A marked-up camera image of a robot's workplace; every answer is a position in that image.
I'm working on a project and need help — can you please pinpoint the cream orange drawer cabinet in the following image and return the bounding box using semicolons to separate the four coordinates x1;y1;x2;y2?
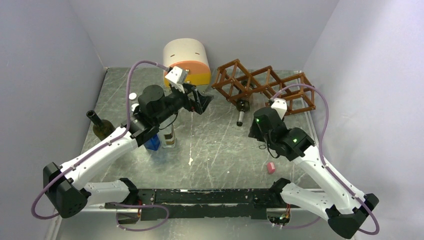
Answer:
162;38;212;92

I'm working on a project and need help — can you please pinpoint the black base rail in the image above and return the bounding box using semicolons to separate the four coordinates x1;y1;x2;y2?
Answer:
104;188;302;222

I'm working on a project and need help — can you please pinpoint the brown wooden wine rack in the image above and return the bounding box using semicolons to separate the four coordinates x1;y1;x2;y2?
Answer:
211;59;316;116

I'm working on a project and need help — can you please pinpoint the white round bottle stopper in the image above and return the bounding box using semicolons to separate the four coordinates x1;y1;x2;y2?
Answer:
130;103;139;112

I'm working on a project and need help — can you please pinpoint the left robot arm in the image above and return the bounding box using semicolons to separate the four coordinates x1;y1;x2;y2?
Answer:
42;83;214;219

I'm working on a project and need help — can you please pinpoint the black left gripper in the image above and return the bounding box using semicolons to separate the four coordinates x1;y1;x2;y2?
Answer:
154;82;214;125

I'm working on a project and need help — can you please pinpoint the blue square glass bottle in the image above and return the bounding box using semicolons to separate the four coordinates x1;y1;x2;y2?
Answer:
143;134;161;151

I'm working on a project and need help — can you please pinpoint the clear labelled liquor bottle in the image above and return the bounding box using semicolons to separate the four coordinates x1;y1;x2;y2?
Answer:
157;114;176;148

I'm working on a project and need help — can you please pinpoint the white bottle cap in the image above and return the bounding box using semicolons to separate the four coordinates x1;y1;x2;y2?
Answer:
128;92;137;101

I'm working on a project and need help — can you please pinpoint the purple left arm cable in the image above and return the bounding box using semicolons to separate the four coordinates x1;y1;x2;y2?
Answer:
31;60;171;221

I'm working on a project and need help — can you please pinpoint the dark green wine bottle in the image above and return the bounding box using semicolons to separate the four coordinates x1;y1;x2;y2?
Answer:
86;110;116;141

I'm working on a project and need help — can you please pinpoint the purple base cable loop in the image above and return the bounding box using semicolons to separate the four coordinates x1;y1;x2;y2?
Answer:
115;202;170;232

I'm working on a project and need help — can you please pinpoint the pink eraser block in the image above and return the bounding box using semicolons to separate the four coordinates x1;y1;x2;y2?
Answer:
266;162;276;175

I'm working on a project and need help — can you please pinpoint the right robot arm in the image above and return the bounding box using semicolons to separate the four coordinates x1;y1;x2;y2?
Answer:
248;107;380;239

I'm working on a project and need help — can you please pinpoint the dark labelled wine bottle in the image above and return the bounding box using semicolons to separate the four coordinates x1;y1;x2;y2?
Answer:
236;94;253;127

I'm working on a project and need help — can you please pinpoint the clear glass bottle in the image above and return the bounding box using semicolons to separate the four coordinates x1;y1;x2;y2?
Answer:
258;141;269;150

